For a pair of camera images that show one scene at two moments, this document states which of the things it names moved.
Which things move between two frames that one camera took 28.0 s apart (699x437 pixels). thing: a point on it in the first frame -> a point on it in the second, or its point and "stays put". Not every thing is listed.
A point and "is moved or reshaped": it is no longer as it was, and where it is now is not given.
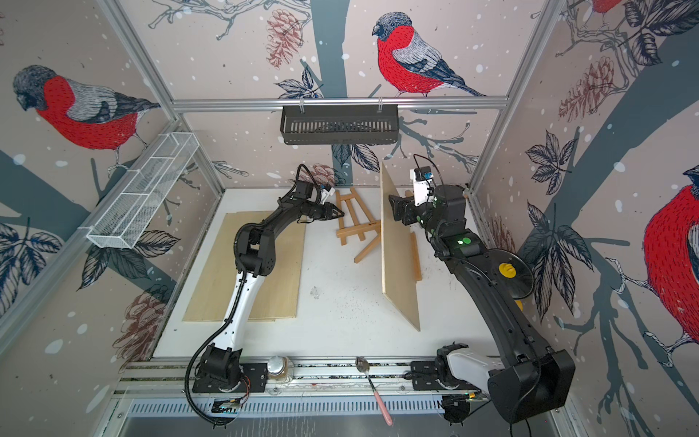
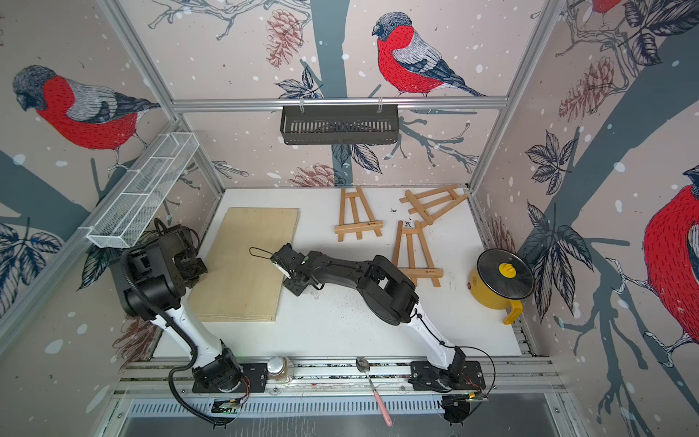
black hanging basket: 339,125 stays put
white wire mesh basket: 124,218 stays put
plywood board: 399,280 -> 242,284
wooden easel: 356,219 is moved or reshaped
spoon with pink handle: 363,365 stays put
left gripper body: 316,211 -> 190,268
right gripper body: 416,214 -> 293,285
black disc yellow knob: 511,271 stays put
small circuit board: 227,406 stays put
